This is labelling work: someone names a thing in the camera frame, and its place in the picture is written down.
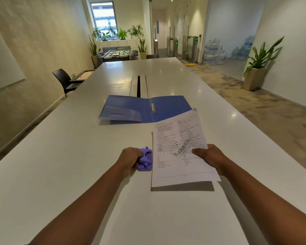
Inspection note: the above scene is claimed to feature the person's right hand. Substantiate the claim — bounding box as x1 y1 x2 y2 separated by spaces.
192 144 229 176

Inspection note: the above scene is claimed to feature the person's left hand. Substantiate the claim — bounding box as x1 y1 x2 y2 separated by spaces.
116 147 145 177

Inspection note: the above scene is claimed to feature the purple hole punch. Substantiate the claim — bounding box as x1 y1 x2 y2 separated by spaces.
137 147 153 172

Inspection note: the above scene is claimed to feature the printed white paper sheet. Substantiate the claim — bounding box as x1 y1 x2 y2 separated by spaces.
151 108 221 188

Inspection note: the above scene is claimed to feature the person's left forearm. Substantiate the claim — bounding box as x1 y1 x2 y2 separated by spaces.
28 163 130 245

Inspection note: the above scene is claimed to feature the person's right forearm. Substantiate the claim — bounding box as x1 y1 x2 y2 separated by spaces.
218 161 306 245

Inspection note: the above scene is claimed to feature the small wooden board table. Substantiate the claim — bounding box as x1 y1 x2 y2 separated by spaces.
70 70 95 83

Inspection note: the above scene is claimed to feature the stack of water bottles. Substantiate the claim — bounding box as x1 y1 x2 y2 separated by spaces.
231 35 255 60
202 38 227 66

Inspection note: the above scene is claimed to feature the foosball table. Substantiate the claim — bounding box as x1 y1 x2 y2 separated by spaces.
97 46 139 67

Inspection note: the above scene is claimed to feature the access turnstile gate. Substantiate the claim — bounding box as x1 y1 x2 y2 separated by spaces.
182 35 202 64
167 36 179 58

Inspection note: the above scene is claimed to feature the potted plant in beige planter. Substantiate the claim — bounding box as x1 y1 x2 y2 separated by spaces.
243 36 285 91

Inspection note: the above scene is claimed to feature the tall snake plant in pot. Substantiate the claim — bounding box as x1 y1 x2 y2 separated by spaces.
138 33 147 60
88 35 101 69

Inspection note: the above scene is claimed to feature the black chair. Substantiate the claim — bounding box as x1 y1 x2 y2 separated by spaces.
53 68 78 98

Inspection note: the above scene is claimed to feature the white low cabinet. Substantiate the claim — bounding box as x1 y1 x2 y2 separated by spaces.
96 39 141 52

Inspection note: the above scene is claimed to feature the row of windowsill plants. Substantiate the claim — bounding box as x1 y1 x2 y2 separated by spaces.
92 24 144 41

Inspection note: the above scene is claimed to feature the window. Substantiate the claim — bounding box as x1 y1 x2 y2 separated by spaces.
90 1 118 40

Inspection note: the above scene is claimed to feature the open blue ring binder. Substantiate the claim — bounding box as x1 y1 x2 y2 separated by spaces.
99 95 192 123

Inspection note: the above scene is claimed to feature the white wall board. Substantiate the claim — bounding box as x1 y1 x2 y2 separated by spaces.
0 16 26 94

